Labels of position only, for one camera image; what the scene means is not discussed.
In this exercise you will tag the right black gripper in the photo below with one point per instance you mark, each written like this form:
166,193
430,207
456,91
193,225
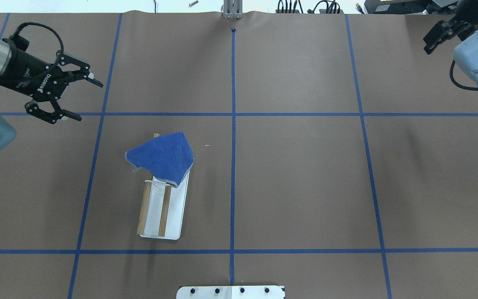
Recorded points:
441,36

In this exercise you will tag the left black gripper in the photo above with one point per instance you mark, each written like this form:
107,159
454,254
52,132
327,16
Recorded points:
26,71

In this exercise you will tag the blue microfiber towel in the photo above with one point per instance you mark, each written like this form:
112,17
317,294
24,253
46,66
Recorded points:
168,157

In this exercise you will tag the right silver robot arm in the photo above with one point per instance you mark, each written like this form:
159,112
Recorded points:
465,55

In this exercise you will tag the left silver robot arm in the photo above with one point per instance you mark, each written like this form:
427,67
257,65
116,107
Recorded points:
7,131

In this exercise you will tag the white wooden towel rack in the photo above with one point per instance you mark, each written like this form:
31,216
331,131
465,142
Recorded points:
162,209

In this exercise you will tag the black laptop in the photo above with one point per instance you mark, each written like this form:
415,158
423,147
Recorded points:
410,7

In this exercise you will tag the lower small electronics board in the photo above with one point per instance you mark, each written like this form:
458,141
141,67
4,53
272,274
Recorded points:
332,8

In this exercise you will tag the aluminium frame post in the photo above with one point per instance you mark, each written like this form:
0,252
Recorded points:
232,9

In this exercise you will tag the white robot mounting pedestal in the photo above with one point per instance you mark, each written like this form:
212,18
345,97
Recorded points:
232,292

